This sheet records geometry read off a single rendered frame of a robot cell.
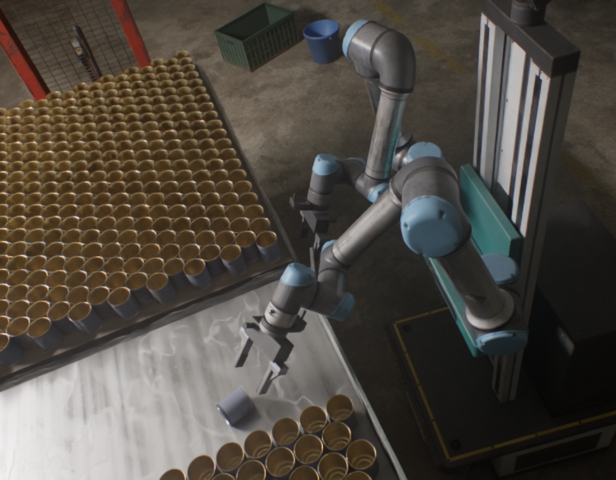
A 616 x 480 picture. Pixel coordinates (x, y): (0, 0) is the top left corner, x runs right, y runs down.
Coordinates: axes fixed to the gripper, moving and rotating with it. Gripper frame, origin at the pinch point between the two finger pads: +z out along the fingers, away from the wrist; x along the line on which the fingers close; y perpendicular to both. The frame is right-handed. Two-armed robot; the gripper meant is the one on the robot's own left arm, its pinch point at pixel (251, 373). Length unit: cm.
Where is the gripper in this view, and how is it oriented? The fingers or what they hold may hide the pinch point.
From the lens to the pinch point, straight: 149.1
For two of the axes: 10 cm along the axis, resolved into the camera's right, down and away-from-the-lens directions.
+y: -6.5, -0.9, -7.5
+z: -4.3, 8.6, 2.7
